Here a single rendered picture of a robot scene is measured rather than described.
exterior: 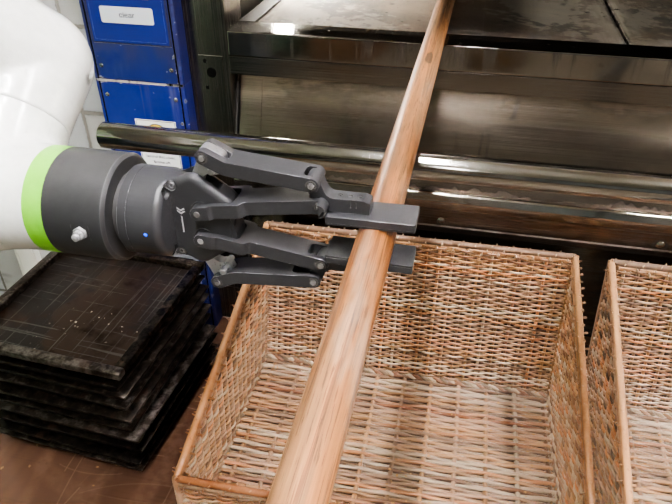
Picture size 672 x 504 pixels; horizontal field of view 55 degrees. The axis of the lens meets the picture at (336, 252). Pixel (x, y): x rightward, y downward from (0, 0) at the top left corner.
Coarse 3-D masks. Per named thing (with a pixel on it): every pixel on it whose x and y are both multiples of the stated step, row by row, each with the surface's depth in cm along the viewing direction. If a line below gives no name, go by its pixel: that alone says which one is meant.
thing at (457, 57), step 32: (256, 32) 101; (288, 32) 101; (320, 32) 101; (352, 32) 101; (384, 32) 101; (416, 32) 101; (384, 64) 99; (448, 64) 97; (480, 64) 96; (512, 64) 95; (544, 64) 94; (576, 64) 93; (608, 64) 92; (640, 64) 91
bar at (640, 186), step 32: (128, 128) 72; (160, 128) 72; (320, 160) 68; (352, 160) 68; (416, 160) 66; (448, 160) 66; (480, 160) 66; (512, 160) 65; (576, 192) 64; (608, 192) 63; (640, 192) 63
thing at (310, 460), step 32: (448, 0) 106; (416, 64) 81; (416, 96) 71; (416, 128) 65; (384, 160) 59; (384, 192) 54; (352, 256) 47; (384, 256) 47; (352, 288) 43; (352, 320) 40; (320, 352) 39; (352, 352) 38; (320, 384) 36; (352, 384) 37; (320, 416) 34; (288, 448) 33; (320, 448) 33; (288, 480) 31; (320, 480) 31
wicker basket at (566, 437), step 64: (256, 256) 111; (448, 256) 112; (512, 256) 110; (576, 256) 108; (256, 320) 116; (320, 320) 121; (384, 320) 118; (448, 320) 116; (576, 320) 99; (256, 384) 119; (384, 384) 120; (448, 384) 119; (512, 384) 118; (576, 384) 95; (192, 448) 90; (256, 448) 107; (448, 448) 107; (512, 448) 108; (576, 448) 91
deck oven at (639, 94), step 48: (192, 0) 100; (240, 0) 106; (192, 48) 105; (576, 96) 96; (624, 96) 94; (528, 240) 111; (576, 240) 110; (624, 240) 108; (240, 288) 132; (384, 336) 130
